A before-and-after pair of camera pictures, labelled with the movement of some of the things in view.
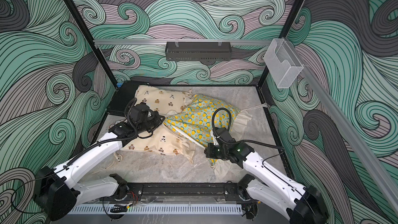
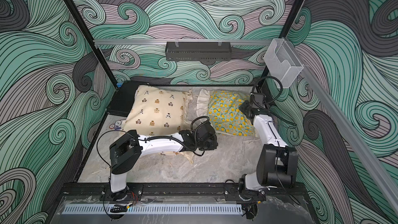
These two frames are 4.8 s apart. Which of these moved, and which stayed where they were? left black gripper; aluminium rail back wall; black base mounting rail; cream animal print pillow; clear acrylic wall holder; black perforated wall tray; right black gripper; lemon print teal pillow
Moved: right black gripper; left black gripper; lemon print teal pillow
Stayed: black perforated wall tray; aluminium rail back wall; cream animal print pillow; clear acrylic wall holder; black base mounting rail
